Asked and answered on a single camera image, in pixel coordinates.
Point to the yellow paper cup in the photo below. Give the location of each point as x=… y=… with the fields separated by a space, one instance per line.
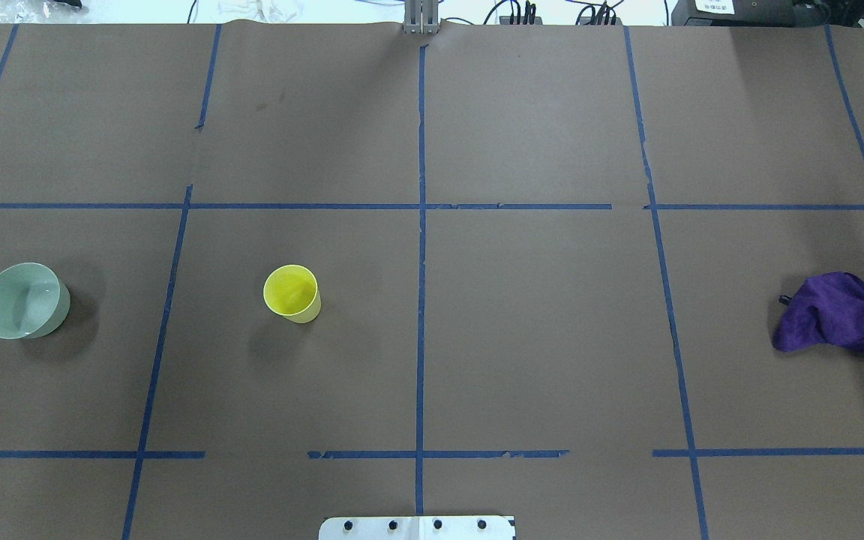
x=292 y=292

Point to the purple microfiber cloth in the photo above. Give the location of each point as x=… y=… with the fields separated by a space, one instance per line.
x=826 y=309

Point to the black printer box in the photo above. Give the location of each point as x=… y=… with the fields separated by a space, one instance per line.
x=782 y=14

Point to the black power strip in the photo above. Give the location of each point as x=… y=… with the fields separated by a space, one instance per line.
x=516 y=13
x=597 y=14

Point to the pale green ceramic bowl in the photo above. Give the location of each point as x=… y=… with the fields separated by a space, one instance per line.
x=33 y=301

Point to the aluminium frame post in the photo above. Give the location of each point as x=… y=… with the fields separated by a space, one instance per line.
x=421 y=17

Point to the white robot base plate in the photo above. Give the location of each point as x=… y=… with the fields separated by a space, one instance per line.
x=419 y=527

